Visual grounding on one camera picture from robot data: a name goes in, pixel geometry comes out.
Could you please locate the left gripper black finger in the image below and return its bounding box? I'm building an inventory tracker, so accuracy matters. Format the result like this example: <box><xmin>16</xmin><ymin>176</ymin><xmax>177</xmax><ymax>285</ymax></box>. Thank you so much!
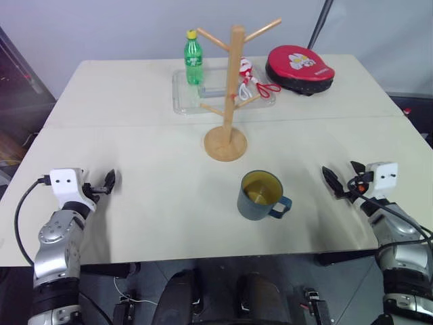
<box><xmin>102</xmin><ymin>168</ymin><xmax>118</xmax><ymax>195</ymax></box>

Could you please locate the green plastic soda bottle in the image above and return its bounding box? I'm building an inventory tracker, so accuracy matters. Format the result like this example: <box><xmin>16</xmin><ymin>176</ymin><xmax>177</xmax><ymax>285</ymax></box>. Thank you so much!
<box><xmin>183</xmin><ymin>29</ymin><xmax>206</xmax><ymax>86</ymax></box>

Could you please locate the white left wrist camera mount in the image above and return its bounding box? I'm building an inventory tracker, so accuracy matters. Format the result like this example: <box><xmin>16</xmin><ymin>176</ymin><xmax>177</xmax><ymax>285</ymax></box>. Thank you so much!
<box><xmin>49</xmin><ymin>168</ymin><xmax>98</xmax><ymax>211</ymax></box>

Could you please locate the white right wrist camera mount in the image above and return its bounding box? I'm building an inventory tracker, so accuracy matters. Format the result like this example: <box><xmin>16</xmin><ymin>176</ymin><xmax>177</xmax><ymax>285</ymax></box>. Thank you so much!
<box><xmin>366</xmin><ymin>162</ymin><xmax>399</xmax><ymax>200</ymax></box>

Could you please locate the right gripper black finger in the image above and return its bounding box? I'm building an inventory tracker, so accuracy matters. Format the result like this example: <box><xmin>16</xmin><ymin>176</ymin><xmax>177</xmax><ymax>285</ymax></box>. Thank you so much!
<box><xmin>350</xmin><ymin>160</ymin><xmax>367</xmax><ymax>177</ymax></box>
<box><xmin>321</xmin><ymin>165</ymin><xmax>344</xmax><ymax>200</ymax></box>

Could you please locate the thin white cable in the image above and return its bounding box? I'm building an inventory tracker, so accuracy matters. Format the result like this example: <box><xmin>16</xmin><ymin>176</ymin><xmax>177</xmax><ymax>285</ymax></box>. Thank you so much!
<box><xmin>112</xmin><ymin>276</ymin><xmax>160</xmax><ymax>306</ymax></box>

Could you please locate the black strapped foot block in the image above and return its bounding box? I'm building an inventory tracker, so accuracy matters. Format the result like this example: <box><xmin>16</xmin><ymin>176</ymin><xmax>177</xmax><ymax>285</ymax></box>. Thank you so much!
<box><xmin>300</xmin><ymin>286</ymin><xmax>333</xmax><ymax>325</ymax></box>
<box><xmin>112</xmin><ymin>292</ymin><xmax>140</xmax><ymax>325</ymax></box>

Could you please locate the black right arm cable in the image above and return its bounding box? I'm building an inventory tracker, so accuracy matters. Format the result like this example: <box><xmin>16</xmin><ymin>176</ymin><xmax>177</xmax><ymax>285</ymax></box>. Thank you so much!
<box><xmin>347</xmin><ymin>182</ymin><xmax>433</xmax><ymax>272</ymax></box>

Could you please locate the red and black boxing pad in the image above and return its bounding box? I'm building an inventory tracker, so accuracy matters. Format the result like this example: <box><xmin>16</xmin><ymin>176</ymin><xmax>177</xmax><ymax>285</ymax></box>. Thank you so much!
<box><xmin>265</xmin><ymin>45</ymin><xmax>337</xmax><ymax>97</ymax></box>

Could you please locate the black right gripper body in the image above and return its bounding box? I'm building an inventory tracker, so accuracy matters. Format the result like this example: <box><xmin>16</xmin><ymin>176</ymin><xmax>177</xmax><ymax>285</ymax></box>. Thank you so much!
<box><xmin>338</xmin><ymin>171</ymin><xmax>375</xmax><ymax>204</ymax></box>

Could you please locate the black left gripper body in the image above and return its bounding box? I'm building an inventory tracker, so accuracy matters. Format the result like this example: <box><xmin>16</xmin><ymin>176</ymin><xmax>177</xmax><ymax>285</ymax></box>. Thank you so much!
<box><xmin>82</xmin><ymin>181</ymin><xmax>110</xmax><ymax>204</ymax></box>

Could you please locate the clear plastic tray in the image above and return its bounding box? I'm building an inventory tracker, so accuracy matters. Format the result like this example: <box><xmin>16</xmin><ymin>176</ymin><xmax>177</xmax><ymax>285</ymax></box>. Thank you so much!
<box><xmin>171</xmin><ymin>67</ymin><xmax>278</xmax><ymax>116</ymax></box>

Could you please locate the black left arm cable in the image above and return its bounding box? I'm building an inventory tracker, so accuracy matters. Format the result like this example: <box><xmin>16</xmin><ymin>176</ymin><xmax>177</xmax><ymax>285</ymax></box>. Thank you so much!
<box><xmin>14</xmin><ymin>175</ymin><xmax>52</xmax><ymax>267</ymax></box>

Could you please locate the dark rounded shape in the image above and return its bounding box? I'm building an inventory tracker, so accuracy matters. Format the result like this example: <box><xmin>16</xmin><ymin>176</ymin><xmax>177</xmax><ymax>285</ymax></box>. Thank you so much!
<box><xmin>235</xmin><ymin>272</ymin><xmax>294</xmax><ymax>325</ymax></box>
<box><xmin>156</xmin><ymin>269</ymin><xmax>204</xmax><ymax>325</ymax></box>

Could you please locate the wooden mug tree stand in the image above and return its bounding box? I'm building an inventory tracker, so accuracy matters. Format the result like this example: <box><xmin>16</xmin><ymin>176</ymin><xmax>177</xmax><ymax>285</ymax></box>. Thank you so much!
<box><xmin>196</xmin><ymin>18</ymin><xmax>283</xmax><ymax>163</ymax></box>

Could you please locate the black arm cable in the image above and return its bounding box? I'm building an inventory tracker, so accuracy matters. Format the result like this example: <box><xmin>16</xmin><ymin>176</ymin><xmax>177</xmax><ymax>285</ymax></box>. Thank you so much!
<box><xmin>14</xmin><ymin>175</ymin><xmax>52</xmax><ymax>267</ymax></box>
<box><xmin>347</xmin><ymin>182</ymin><xmax>433</xmax><ymax>272</ymax></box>

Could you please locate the red and white corded charm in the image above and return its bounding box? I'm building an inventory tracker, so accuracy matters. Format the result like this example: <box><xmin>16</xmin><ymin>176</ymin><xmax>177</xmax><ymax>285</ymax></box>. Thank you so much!
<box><xmin>237</xmin><ymin>58</ymin><xmax>282</xmax><ymax>101</ymax></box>

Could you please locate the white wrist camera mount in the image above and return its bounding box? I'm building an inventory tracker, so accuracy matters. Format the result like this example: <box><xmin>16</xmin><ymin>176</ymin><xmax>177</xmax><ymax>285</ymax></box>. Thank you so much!
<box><xmin>366</xmin><ymin>162</ymin><xmax>399</xmax><ymax>200</ymax></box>
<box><xmin>49</xmin><ymin>168</ymin><xmax>98</xmax><ymax>211</ymax></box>

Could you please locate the small clear plastic piece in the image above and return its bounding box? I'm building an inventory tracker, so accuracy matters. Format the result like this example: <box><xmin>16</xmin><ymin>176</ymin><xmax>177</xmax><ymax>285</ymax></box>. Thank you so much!
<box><xmin>198</xmin><ymin>85</ymin><xmax>224</xmax><ymax>100</ymax></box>

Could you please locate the black stand pole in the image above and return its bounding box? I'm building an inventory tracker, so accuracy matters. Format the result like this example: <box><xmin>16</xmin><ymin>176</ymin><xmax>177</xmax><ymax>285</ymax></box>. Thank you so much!
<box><xmin>306</xmin><ymin>0</ymin><xmax>335</xmax><ymax>51</ymax></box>

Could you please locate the blue-grey mug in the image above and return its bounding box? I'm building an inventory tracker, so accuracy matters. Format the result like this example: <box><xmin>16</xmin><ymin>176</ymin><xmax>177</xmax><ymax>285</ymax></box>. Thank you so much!
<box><xmin>236</xmin><ymin>170</ymin><xmax>293</xmax><ymax>222</ymax></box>

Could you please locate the dark cabinet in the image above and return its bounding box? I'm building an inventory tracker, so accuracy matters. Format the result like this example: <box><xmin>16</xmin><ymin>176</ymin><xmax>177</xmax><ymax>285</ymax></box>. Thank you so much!
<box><xmin>0</xmin><ymin>26</ymin><xmax>57</xmax><ymax>170</ymax></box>

